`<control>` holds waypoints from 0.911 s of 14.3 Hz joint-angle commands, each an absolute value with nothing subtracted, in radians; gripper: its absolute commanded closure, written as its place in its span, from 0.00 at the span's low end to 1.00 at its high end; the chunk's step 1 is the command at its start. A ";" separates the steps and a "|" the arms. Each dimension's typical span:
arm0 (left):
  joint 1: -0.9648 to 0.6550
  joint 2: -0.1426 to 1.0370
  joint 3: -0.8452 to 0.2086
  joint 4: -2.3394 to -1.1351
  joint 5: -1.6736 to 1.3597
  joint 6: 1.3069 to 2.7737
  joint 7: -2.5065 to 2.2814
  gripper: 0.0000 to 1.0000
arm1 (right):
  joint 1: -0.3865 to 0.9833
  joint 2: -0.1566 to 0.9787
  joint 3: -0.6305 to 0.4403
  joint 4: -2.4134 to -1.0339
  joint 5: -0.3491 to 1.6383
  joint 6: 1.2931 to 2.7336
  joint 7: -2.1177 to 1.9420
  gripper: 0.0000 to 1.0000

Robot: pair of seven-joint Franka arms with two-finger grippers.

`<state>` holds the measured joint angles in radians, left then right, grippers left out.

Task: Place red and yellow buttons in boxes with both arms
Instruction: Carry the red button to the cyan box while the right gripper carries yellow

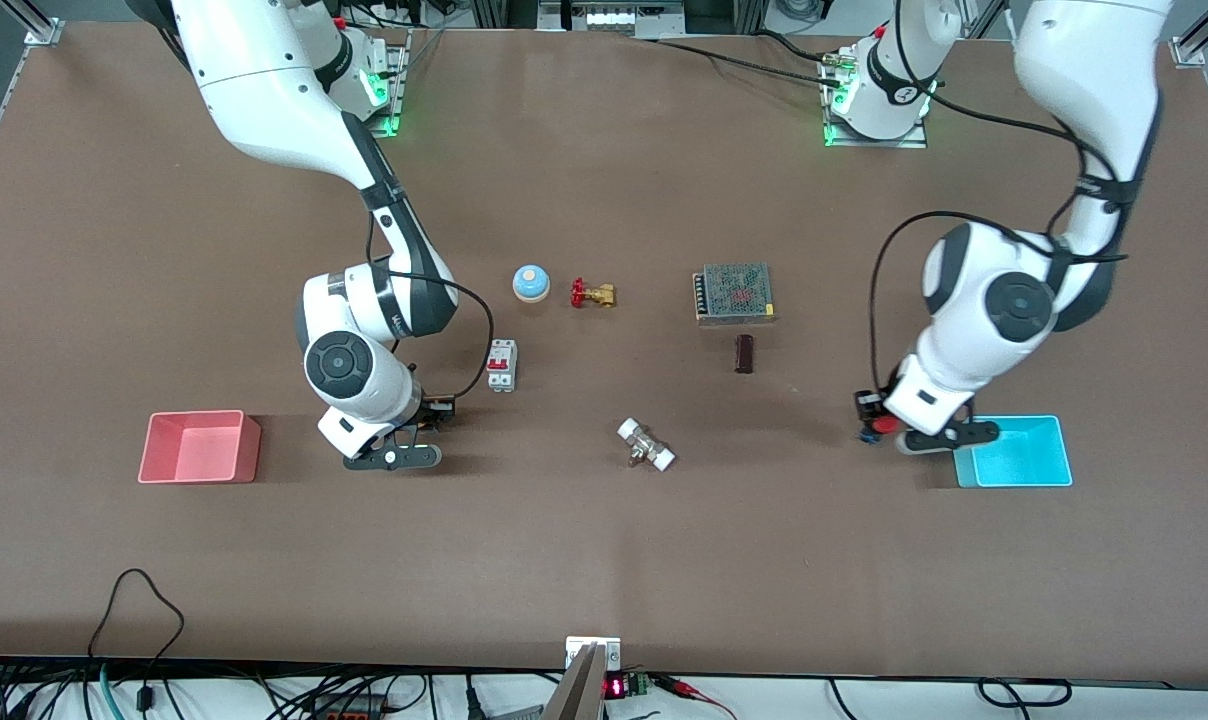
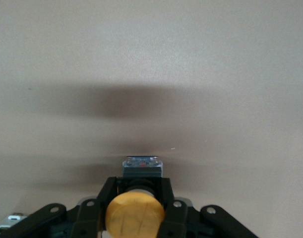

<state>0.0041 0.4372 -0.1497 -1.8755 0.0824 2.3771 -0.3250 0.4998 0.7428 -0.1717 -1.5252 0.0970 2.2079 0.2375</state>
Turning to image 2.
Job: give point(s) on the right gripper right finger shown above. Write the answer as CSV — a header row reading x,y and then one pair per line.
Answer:
x,y
178,218

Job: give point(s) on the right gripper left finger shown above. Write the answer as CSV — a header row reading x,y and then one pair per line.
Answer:
x,y
91,215

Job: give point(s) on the yellow mushroom push button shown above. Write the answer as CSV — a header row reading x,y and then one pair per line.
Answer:
x,y
135,215

